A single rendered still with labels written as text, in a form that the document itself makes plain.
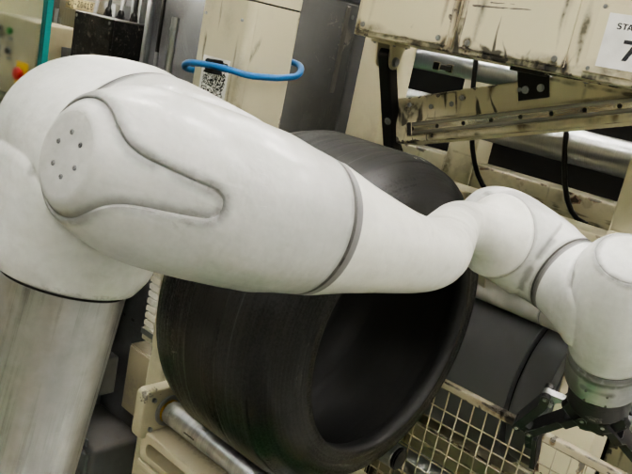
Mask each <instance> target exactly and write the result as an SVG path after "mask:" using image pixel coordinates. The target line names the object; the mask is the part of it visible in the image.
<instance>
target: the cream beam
mask: <svg viewBox="0 0 632 474"><path fill-rule="evenodd" d="M611 12H612V13H619V14H626V15H632V0H361V2H360V6H359V11H358V15H357V20H356V25H355V34H356V35H359V36H364V37H368V38H372V39H378V40H386V41H391V42H396V43H400V44H404V45H408V46H411V47H413V48H418V49H421V50H426V51H431V52H436V53H440V54H445V55H454V56H460V57H464V58H469V59H474V60H479V61H483V62H488V63H493V64H498V65H502V66H507V67H510V66H515V67H519V68H524V69H529V70H534V71H542V72H544V73H545V74H547V75H550V76H557V77H561V78H567V79H572V80H577V81H581V82H586V83H591V84H596V85H600V86H605V87H614V88H618V89H623V90H628V91H632V72H629V71H619V70H614V69H609V68H604V67H598V66H595V62H596V59H597V57H598V53H599V50H600V46H601V43H602V39H603V37H604V33H605V30H606V26H607V23H608V17H609V14H610V13H611Z"/></svg>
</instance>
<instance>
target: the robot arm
mask: <svg viewBox="0 0 632 474"><path fill-rule="evenodd" d="M467 267H469V268H470V269H471V270H472V271H473V272H475V273H477V274H479V275H481V276H482V277H485V278H486V279H488V280H490V281H491V282H493V283H494V284H496V285H498V286H499V287H500V288H501V289H503V290H504V291H506V292H508V293H515V294H516V295H518V296H519V297H521V298H523V299H525V300H527V301H528V302H530V303H531V304H532V305H534V306H535V307H536V308H538V309H539V310H540V311H541V312H542V313H543V314H544V315H545V316H546V318H547V319H548V320H549V321H550V322H551V323H552V324H553V326H554V327H555V328H556V330H557V331H558V333H559V334H560V335H561V338H562V339H563V341H564V342H565V343H566V344H568V345H567V357H566V364H565V371H564V375H565V380H566V382H567V385H568V391H567V393H565V394H562V393H559V392H557V391H555V390H554V388H555V387H554V386H553V385H552V384H550V383H547V384H545V388H544V390H543V393H541V394H540V395H539V396H538V397H536V398H535V399H534V400H533V401H531V402H530V403H529V404H527V405H526V406H525V407H524V408H523V409H521V410H520V411H519V412H518V413H517V414H516V417H515V419H514V422H513V426H512V427H513V429H514V430H516V431H520V430H521V431H523V432H524V433H525V443H524V445H525V447H526V448H528V449H531V451H530V458H529V468H530V469H533V470H534V468H535V466H536V464H537V461H538V458H539V455H540V451H541V444H542V436H543V434H546V433H550V432H553V431H556V430H559V429H561V428H564V429H565V430H567V429H569V428H573V427H576V426H577V427H579V429H581V430H584V431H588V432H593V433H595V434H596V435H600V436H603V437H604V435H605V436H606V437H607V438H608V439H609V441H610V442H611V443H612V444H613V445H614V446H618V447H619V448H620V449H621V450H622V451H623V453H624V454H625V455H626V456H627V458H628V459H629V460H630V461H631V462H632V432H631V431H630V429H629V427H630V426H631V427H632V414H631V412H630V408H631V404H632V234H629V233H611V234H608V235H606V236H603V237H601V238H599V239H597V240H595V241H594V242H591V241H590V240H589V239H587V238H586V237H585V236H584V235H582V234H581V233H580V232H579V231H578V230H577V228H576V227H574V226H573V225H572V224H570V223H569V222H568V221H567V220H565V219H564V218H563V217H561V216H560V215H559V214H557V213H555V212H554V211H552V210H551V209H549V208H548V207H546V206H545V205H544V204H543V203H541V202H540V201H538V200H537V199H535V198H533V197H531V196H529V195H527V194H525V193H523V192H520V191H518V190H515V189H512V188H509V187H503V186H487V187H483V188H481V189H479V190H477V191H475V192H473V193H472V194H471V195H470V196H468V197H467V198H466V200H465V201H463V200H459V201H452V202H449V203H446V204H444V205H442V206H440V207H439V208H437V209H436V210H435V211H433V212H432V213H430V214H429V215H427V216H425V215H423V214H420V213H417V212H416V211H414V210H412V209H410V208H409V207H407V206H405V205H403V204H402V203H401V202H400V201H398V200H397V199H395V198H393V197H391V196H390V195H388V194H387V193H385V192H384V191H382V190H381V189H379V188H378V187H376V186H375V185H373V184H372V183H371V182H369V181H367V180H366V179H365V178H363V177H362V176H361V175H359V174H358V173H357V172H355V171H354V170H353V169H351V168H350V167H348V166H347V165H346V164H344V163H342V162H340V161H338V160H336V159H334V158H333V157H331V156H329V155H327V154H325V153H323V152H322V151H320V150H317V149H315V148H314V147H312V146H311V145H310V144H308V143H306V142H305V141H303V140H301V139H300V138H298V137H296V136H295V135H293V134H290V133H287V132H285V131H282V130H280V129H278V128H276V127H273V126H271V125H269V124H266V123H264V122H262V121H261V120H259V119H258V118H256V117H254V116H252V115H250V114H248V113H246V111H244V110H242V109H240V108H238V107H236V106H234V105H232V104H230V103H228V102H226V101H224V100H222V99H220V98H218V97H216V96H214V95H213V94H212V93H210V92H208V91H207V90H204V89H202V88H200V87H197V86H195V85H193V84H191V83H189V82H187V81H184V80H182V79H179V78H176V77H175V76H173V75H172V74H170V73H168V72H166V71H164V70H161V69H159V68H156V67H154V66H152V65H148V64H144V63H140V62H136V61H132V60H129V59H124V58H119V57H112V56H106V55H71V56H66V57H60V58H58V59H54V60H51V61H48V62H46V63H43V64H41V65H39V66H37V67H36V68H34V69H33V70H31V71H29V72H28V73H26V74H25V75H24V76H22V77H21V78H20V79H19V80H18V81H17V82H16V83H15V84H14V85H13V86H12V87H11V88H10V90H9V91H8V92H7V94H6V95H5V97H4V98H3V100H2V102H0V474H75V472H76V468H77V466H78V462H79V459H80V455H81V452H82V449H83V446H84V443H85V439H86V436H87V430H88V426H89V423H90V421H91V417H92V414H93V410H94V407H95V403H96V401H97V397H98V394H99V390H100V387H101V384H102V380H103V375H104V372H105V368H106V365H107V361H108V358H109V356H110V352H111V349H112V345H113V342H114V338H115V336H116V332H117V329H118V326H119V320H120V316H121V313H122V310H123V307H124V303H125V300H126V299H128V298H130V297H132V296H134V295H135V294H136V293H137V292H138V291H140V290H141V289H142V288H143V287H144V286H145V285H146V284H147V283H148V282H149V280H150V278H151V276H152V274H153V272H154V273H158V274H162V275H166V276H170V277H176V278H180V279H184V280H188V281H193V282H197V283H201V284H206V285H211V286H215V287H220V288H225V289H231V290H236V291H241V292H276V293H289V294H299V295H320V294H335V293H371V292H378V293H418V292H431V291H435V290H438V289H441V288H444V287H446V286H448V285H450V284H451V283H453V282H454V281H455V280H457V279H458V278H459V277H460V276H461V275H462V274H463V273H464V271H465V270H466V268H467ZM556 403H561V406H562V408H561V409H559V410H556V411H553V412H550V413H547V414H544V415H542V416H540V415H541V414H542V413H544V411H545V410H546V409H547V408H548V407H549V408H551V407H552V405H555V404H556ZM538 416H540V417H538Z"/></svg>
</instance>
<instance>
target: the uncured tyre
mask: <svg viewBox="0 0 632 474"><path fill-rule="evenodd" d="M290 134H293V135H295V136H296V137H298V138H300V139H301V140H303V141H305V142H306V143H308V144H310V145H311V146H312V147H314V148H315V149H317V150H320V151H322V152H323V153H325V154H327V155H329V156H331V157H333V158H334V159H336V160H338V161H340V162H342V163H344V164H346V165H347V166H348V167H350V168H351V169H353V170H354V171H355V172H357V173H358V174H359V175H361V176H362V177H363V178H365V179H366V180H367V181H369V182H371V183H372V184H373V185H375V186H376V187H378V188H379V189H381V190H382V191H384V192H385V193H387V194H388V195H390V196H391V197H393V198H395V199H397V200H398V201H400V202H401V203H402V204H403V205H405V206H407V207H409V208H410V209H412V210H414V211H416V212H417V213H420V214H423V215H425V216H427V215H429V214H430V213H432V212H433V211H435V210H436V209H437V208H439V207H440V206H442V205H444V204H446V203H449V202H452V201H459V200H463V201H465V200H464V197H463V195H462V193H461V191H460V190H459V188H458V186H457V185H456V184H455V182H454V181H453V180H452V179H451V178H450V177H449V176H448V175H447V174H446V173H445V172H443V171H442V170H440V169H439V168H438V167H436V166H434V165H433V164H432V163H430V162H429V161H427V160H425V159H424V160H425V161H426V162H428V163H426V162H422V161H418V160H415V159H414V158H413V157H411V156H410V155H408V154H407V153H405V152H404V151H401V150H395V149H393V148H389V147H386V146H383V145H380V144H376V143H373V142H371V141H368V140H364V139H361V138H358V137H355V136H351V135H348V134H344V133H340V132H336V131H328V130H315V131H301V132H294V133H290ZM478 277H479V274H477V273H475V272H473V271H472V270H471V269H470V268H469V267H467V268H466V270H465V271H464V273H463V274H462V275H461V276H460V277H459V278H458V279H457V280H455V281H454V282H453V283H451V284H450V285H448V286H446V287H444V288H441V289H438V290H435V291H431V292H418V293H378V292H371V293H335V294H320V295H299V294H289V293H276V292H241V291H236V290H231V289H225V288H220V287H215V286H211V285H206V284H201V283H197V282H193V281H188V280H184V279H180V278H176V277H173V276H166V275H164V277H163V281H162V286H161V290H160V294H159V300H158V307H157V317H156V339H157V348H158V354H159V358H160V363H161V366H162V369H163V372H164V375H165V378H166V380H167V382H168V384H169V386H170V388H171V389H172V391H173V393H174V394H175V396H176V397H177V399H178V401H179V402H180V404H181V405H182V407H183V408H184V409H185V411H186V412H187V413H188V414H189V415H190V416H191V417H192V418H193V419H195V420H196V421H197V422H199V423H200V424H202V425H203V426H204V427H206V428H207V429H208V430H210V431H211V432H212V433H214V434H215V435H217V436H218V437H219V438H221V439H222V440H223V441H225V442H226V443H227V444H229V445H230V446H231V447H233V448H234V449H235V450H237V451H238V452H240V453H241V454H242V455H243V456H244V457H245V458H247V459H248V460H249V461H251V462H252V463H253V464H255V465H256V466H258V467H259V468H260V469H262V470H263V471H265V472H267V473H269V474H350V473H353V472H356V471H358V470H359V469H362V468H364V467H366V466H368V465H370V464H372V463H373V462H375V461H376V460H378V459H379V458H380V457H382V456H383V455H384V454H386V453H387V452H388V451H389V450H391V449H392V448H393V447H394V446H395V445H396V444H397V443H398V442H399V441H401V440H402V439H403V437H404V436H405V435H406V434H407V433H408V432H409V431H410V430H411V429H412V428H413V426H414V425H415V424H416V423H417V422H418V420H419V419H420V418H421V416H422V415H423V414H424V412H425V411H426V409H427V408H428V407H429V405H430V404H431V402H432V401H433V399H434V398H435V396H436V394H437V392H438V391H439V389H440V388H441V387H442V385H443V383H444V381H445V379H446V378H447V376H448V374H449V372H450V369H451V367H452V365H453V363H454V361H455V358H456V357H457V355H458V352H459V350H460V348H461V345H462V342H463V340H464V337H465V334H466V330H467V327H468V324H469V321H470V317H471V313H472V310H473V306H474V302H475V297H476V291H477V286H478Z"/></svg>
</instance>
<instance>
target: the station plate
mask: <svg viewBox="0 0 632 474"><path fill-rule="evenodd" d="M595 66H598V67H604V68H609V69H614V70H619V71H629V72H632V15H626V14H619V13H612V12H611V13H610V14H609V17H608V23H607V26H606V30H605V33H604V37H603V39H602V43H601V46H600V50H599V53H598V57H597V59H596V62H595Z"/></svg>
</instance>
